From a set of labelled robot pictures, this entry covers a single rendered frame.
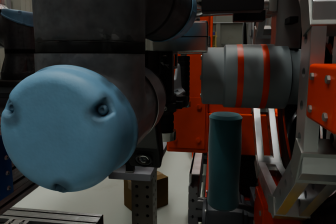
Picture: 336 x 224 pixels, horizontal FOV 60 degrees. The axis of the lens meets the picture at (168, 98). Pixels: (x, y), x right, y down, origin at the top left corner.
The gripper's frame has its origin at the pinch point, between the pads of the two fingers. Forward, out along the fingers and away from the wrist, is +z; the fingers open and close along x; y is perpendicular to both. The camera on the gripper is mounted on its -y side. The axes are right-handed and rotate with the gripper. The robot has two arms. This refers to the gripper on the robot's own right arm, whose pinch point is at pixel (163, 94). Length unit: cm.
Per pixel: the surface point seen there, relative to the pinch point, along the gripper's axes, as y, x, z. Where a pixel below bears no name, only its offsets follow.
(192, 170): -44, 0, 74
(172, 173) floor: -83, 21, 162
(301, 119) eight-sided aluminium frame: -1.9, -20.5, -8.4
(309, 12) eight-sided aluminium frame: 12.0, -20.3, -9.4
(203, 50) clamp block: 7.5, -6.8, -2.4
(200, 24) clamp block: 11.5, -6.4, -2.4
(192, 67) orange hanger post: 2, -1, 60
